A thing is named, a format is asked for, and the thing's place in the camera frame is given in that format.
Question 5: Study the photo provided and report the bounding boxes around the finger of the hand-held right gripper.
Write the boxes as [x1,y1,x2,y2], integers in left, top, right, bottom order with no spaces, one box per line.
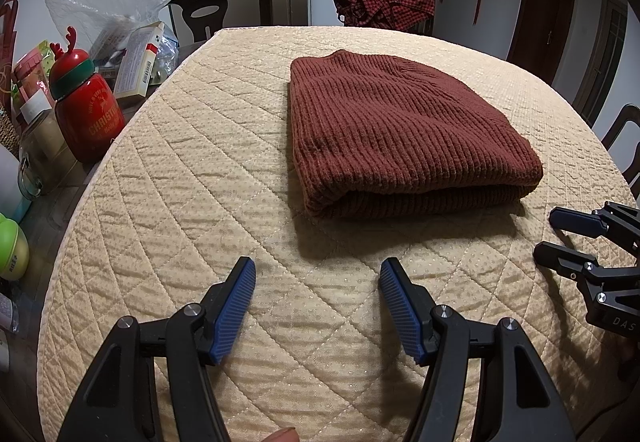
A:
[548,202,640,247]
[532,242,601,293]

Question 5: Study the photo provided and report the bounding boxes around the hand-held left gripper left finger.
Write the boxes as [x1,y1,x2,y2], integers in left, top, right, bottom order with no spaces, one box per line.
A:
[70,256,257,442]

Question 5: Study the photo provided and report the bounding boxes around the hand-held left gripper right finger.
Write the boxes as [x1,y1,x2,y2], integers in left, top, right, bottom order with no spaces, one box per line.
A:
[378,258,576,442]

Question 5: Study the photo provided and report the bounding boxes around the rust red knitted sweater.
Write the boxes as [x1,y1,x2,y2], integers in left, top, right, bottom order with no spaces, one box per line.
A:
[289,49,544,221]

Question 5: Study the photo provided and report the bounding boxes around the person's left hand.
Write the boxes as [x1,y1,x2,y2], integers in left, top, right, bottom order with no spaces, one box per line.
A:
[260,413,299,442]

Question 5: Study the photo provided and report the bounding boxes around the beige quilted mat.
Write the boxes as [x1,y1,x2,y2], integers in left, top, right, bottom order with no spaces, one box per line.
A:
[37,25,640,442]

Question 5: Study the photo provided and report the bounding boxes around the brown glazed door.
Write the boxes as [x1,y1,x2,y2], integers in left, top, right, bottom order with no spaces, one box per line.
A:
[572,0,628,123]

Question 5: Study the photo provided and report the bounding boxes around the dark brown door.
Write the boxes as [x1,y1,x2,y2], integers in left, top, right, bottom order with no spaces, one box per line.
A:
[506,0,578,77]

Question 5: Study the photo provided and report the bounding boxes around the green round container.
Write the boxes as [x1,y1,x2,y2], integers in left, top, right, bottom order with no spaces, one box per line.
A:
[0,213,30,280]

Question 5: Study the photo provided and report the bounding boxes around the red bottle with antlers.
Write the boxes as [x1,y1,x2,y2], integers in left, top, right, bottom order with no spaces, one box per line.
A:
[48,26,126,163]

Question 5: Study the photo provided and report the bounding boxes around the glass jar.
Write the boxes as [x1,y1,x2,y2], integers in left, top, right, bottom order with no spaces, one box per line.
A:
[17,106,81,197]

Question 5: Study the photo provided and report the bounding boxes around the white cup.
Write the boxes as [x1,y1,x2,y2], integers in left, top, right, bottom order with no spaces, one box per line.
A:
[0,144,31,223]

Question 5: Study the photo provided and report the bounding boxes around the white and red carton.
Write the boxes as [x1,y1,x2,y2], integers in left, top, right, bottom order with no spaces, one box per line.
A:
[114,22,166,100]

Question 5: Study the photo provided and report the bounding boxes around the red tote bag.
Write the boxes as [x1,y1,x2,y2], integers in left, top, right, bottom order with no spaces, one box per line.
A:
[0,0,21,57]

